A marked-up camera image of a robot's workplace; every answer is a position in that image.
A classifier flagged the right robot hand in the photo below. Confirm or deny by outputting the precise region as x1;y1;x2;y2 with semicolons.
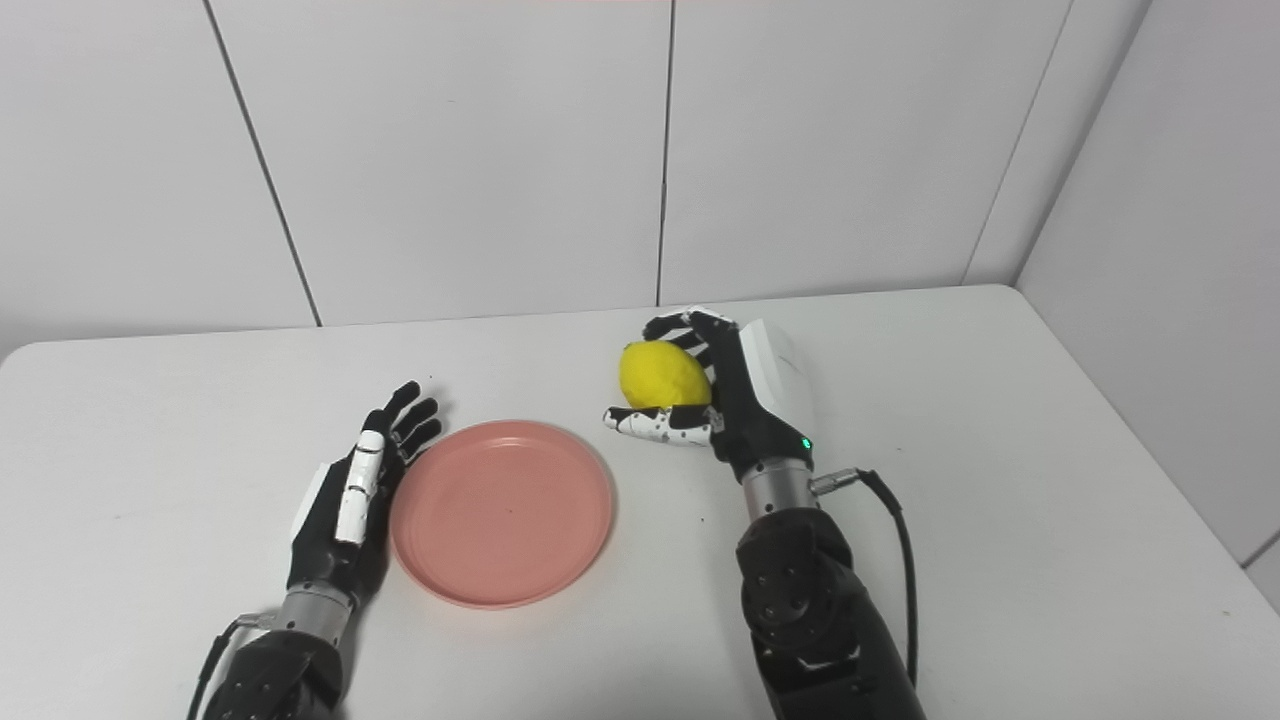
602;308;816;483

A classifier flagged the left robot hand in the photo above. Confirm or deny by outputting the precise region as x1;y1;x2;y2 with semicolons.
286;380;444;606

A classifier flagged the yellow lemon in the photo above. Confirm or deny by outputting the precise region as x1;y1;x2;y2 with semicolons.
619;340;714;411

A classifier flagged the pink plate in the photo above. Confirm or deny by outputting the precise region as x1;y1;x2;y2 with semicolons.
389;420;617;611

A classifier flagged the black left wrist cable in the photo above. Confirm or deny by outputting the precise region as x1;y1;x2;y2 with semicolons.
186;613;275;720

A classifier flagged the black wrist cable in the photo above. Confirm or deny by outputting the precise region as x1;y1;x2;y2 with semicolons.
808;466;921;691
186;613;275;720

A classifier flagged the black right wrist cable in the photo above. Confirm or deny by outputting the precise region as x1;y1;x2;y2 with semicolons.
808;466;921;691

